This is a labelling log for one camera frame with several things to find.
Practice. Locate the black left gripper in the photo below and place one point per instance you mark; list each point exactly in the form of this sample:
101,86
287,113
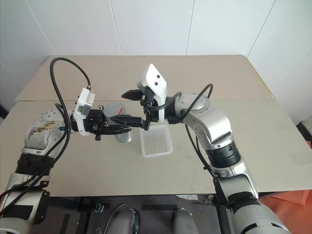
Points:
94,120

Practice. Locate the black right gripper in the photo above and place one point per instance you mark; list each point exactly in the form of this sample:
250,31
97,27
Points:
148,97

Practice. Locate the grey metal cup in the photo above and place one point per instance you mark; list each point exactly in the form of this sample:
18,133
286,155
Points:
124,137

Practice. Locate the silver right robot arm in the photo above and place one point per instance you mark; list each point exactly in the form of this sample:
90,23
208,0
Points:
214,122

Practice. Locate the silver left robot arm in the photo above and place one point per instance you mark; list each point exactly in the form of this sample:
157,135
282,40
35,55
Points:
36,140

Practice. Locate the grey jar lid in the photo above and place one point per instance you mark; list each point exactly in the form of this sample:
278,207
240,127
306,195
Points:
114,108

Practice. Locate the clear plastic box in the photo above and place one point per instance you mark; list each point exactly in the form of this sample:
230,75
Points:
156,141

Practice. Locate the small blue black clamp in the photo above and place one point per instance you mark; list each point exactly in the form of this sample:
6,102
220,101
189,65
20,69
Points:
98,207

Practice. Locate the grey rounded shape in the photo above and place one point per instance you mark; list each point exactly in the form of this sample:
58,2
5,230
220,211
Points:
128,223
182,223

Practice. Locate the orange sheet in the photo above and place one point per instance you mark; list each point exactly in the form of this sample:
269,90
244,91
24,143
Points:
292,209

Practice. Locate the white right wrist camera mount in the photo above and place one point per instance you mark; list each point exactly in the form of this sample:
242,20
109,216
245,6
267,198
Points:
154,78

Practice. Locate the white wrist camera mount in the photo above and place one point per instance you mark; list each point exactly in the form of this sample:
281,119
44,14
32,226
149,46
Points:
79,122
154,78

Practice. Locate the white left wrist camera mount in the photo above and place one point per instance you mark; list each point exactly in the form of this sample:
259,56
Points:
79,122

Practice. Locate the black metal table frame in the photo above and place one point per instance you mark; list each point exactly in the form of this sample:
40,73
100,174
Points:
83,217

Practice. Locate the dark object at wall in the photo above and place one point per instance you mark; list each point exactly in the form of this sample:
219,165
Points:
307,143

